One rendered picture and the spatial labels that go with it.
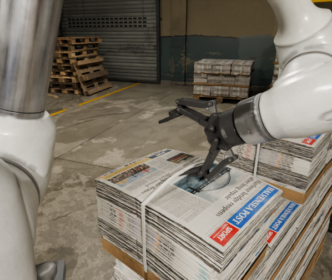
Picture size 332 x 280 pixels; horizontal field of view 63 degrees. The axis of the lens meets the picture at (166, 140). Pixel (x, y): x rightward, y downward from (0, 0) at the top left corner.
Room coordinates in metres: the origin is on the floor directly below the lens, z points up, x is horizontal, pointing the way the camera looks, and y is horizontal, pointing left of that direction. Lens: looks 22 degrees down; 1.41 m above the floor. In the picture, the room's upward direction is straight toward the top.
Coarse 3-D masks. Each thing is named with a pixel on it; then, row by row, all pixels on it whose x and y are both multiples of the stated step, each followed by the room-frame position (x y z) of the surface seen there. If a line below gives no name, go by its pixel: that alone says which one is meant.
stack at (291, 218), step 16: (320, 192) 1.09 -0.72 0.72; (288, 208) 0.81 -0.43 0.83; (304, 208) 0.89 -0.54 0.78; (320, 208) 1.14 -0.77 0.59; (272, 224) 0.72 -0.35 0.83; (288, 224) 0.74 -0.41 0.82; (304, 224) 0.93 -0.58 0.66; (320, 224) 1.20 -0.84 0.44; (272, 240) 0.65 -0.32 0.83; (288, 240) 0.78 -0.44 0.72; (304, 240) 0.95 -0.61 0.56; (272, 256) 0.68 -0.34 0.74; (128, 272) 0.62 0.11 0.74; (256, 272) 0.56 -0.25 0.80; (272, 272) 0.68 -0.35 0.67; (288, 272) 0.83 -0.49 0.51; (304, 272) 1.14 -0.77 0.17
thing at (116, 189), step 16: (144, 160) 0.73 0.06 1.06; (160, 160) 0.72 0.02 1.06; (176, 160) 0.72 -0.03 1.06; (192, 160) 0.71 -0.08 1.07; (112, 176) 0.63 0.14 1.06; (128, 176) 0.62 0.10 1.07; (144, 176) 0.62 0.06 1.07; (160, 176) 0.62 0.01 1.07; (112, 192) 0.58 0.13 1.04; (128, 192) 0.54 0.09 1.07; (112, 208) 0.58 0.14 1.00; (128, 208) 0.54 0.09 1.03; (112, 224) 0.57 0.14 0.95; (128, 224) 0.54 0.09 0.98; (112, 240) 0.58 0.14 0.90; (128, 240) 0.53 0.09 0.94
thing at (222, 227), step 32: (192, 192) 0.54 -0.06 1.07; (224, 192) 0.55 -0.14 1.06; (256, 192) 0.55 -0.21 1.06; (160, 224) 0.47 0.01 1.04; (192, 224) 0.43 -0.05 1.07; (224, 224) 0.43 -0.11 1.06; (256, 224) 0.47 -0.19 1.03; (160, 256) 0.46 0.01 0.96; (192, 256) 0.41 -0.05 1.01; (224, 256) 0.37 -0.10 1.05; (256, 256) 0.53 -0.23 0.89
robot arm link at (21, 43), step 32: (0, 0) 0.45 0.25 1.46; (32, 0) 0.45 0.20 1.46; (0, 32) 0.45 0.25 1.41; (32, 32) 0.45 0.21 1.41; (0, 64) 0.44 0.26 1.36; (32, 64) 0.46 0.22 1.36; (0, 96) 0.44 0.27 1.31; (32, 96) 0.46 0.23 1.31; (0, 128) 0.42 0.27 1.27; (32, 128) 0.44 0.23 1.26; (32, 160) 0.43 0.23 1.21
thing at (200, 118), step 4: (180, 108) 0.60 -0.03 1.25; (184, 108) 0.61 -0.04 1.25; (188, 108) 0.61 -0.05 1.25; (180, 112) 0.60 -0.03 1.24; (184, 112) 0.59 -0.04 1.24; (188, 112) 0.59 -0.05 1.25; (192, 112) 0.59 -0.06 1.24; (196, 112) 0.59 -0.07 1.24; (188, 116) 0.59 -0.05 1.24; (192, 116) 0.58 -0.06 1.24; (196, 116) 0.57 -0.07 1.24; (200, 116) 0.58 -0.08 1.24; (204, 116) 0.58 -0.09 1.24; (208, 116) 0.58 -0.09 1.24; (196, 120) 0.57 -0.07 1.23; (200, 120) 0.56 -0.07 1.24; (204, 120) 0.57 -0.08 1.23; (200, 124) 0.56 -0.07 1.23; (204, 124) 0.55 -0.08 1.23; (208, 124) 0.54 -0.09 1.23; (212, 124) 0.54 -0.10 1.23; (208, 128) 0.54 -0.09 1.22; (212, 128) 0.53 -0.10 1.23
